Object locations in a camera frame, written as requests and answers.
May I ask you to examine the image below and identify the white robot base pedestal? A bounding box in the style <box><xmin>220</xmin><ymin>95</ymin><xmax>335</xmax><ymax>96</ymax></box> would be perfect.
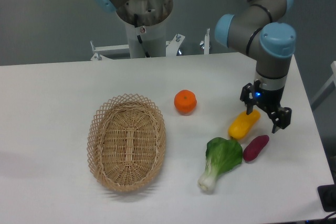
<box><xmin>89</xmin><ymin>0</ymin><xmax>211</xmax><ymax>61</ymax></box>

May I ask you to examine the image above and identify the white frame at right edge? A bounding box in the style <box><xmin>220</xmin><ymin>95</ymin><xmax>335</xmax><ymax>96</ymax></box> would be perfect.
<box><xmin>310</xmin><ymin>61</ymin><xmax>335</xmax><ymax>111</ymax></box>

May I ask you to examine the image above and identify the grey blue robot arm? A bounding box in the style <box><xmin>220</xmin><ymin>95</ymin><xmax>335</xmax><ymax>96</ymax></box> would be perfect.
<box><xmin>95</xmin><ymin>0</ymin><xmax>296</xmax><ymax>132</ymax></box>

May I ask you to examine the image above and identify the black device at table edge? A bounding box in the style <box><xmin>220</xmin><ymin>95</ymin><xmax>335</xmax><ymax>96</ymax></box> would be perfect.
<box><xmin>317</xmin><ymin>184</ymin><xmax>335</xmax><ymax>212</ymax></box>

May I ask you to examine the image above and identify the black cable on pedestal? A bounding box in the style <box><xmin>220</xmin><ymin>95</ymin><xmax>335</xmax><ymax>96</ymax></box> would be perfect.
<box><xmin>133</xmin><ymin>13</ymin><xmax>151</xmax><ymax>58</ymax></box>

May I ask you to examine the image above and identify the woven wicker basket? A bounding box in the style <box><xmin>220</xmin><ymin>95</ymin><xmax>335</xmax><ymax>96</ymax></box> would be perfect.
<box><xmin>87</xmin><ymin>94</ymin><xmax>166</xmax><ymax>193</ymax></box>

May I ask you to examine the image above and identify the orange tangerine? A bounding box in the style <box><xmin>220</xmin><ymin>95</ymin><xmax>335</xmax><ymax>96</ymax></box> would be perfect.
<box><xmin>174</xmin><ymin>90</ymin><xmax>197</xmax><ymax>114</ymax></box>

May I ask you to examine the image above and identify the purple sweet potato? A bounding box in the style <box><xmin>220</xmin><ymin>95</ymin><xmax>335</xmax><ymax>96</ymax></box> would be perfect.
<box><xmin>243</xmin><ymin>135</ymin><xmax>269</xmax><ymax>162</ymax></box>

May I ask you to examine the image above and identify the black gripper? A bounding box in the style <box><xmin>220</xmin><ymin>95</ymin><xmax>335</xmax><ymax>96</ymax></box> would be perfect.
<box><xmin>240</xmin><ymin>77</ymin><xmax>292</xmax><ymax>134</ymax></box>

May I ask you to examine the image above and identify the green bok choy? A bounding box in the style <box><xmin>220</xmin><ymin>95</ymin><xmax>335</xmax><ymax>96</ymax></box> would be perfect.
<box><xmin>197</xmin><ymin>137</ymin><xmax>243</xmax><ymax>192</ymax></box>

